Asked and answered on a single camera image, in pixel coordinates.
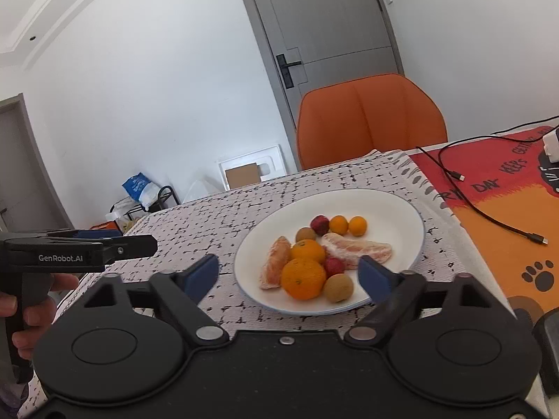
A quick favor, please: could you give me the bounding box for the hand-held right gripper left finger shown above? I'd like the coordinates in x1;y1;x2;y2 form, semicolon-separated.
82;253;231;350

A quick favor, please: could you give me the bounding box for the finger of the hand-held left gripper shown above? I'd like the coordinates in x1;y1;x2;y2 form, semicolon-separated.
46;228;124;244
102;234;159;268

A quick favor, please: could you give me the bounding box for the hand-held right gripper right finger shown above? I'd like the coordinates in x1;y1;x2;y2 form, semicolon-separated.
343;254;516;347

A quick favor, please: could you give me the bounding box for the peeled grapefruit segment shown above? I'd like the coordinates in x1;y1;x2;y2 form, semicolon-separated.
321;232;393;270
260;236;292;291

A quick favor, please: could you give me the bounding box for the white plate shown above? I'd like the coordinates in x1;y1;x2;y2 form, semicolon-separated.
233;189;425;316

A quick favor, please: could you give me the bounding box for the large orange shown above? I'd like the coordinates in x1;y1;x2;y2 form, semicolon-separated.
280;257;327;301

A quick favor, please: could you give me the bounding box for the medium orange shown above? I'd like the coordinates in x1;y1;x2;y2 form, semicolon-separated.
290;239;326;265

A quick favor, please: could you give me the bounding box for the person's left hand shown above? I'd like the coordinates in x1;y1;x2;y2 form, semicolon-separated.
0;273;81;361

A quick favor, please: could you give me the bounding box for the white shopping bag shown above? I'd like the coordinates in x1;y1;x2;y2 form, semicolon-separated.
106;198;132;223

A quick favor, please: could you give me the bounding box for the white patterned tablecloth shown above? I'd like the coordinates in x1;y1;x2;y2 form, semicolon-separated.
48;148;542;359

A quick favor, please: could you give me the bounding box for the blue and white bag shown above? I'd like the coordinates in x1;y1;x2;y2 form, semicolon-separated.
121;172;162;210

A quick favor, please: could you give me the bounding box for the black metal rack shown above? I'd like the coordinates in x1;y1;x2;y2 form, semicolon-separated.
124;185;180;219

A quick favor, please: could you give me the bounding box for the translucent plastic bag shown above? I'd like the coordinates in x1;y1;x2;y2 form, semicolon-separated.
181;177;219;204

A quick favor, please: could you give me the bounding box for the brown cardboard piece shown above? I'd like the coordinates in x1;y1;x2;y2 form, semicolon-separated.
224;162;260;189

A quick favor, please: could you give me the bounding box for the white foam packing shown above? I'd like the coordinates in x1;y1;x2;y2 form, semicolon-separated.
215;144;286;191

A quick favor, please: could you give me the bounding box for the orange and red mat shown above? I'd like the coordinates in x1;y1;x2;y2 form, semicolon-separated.
408;124;559;328

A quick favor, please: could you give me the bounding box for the orange chair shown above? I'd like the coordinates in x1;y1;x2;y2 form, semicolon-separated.
296;73;449;171

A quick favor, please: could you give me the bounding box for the white charger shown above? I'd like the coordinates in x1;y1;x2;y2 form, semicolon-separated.
542;127;559;163

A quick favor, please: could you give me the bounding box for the grey door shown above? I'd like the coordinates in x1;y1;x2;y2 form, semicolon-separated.
231;0;405;171

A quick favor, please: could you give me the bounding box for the black cable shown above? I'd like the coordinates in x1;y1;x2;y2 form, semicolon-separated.
415;146;549;246
439;116;559;181

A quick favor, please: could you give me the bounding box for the black door handle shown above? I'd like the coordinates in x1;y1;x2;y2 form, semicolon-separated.
276;53;303;90

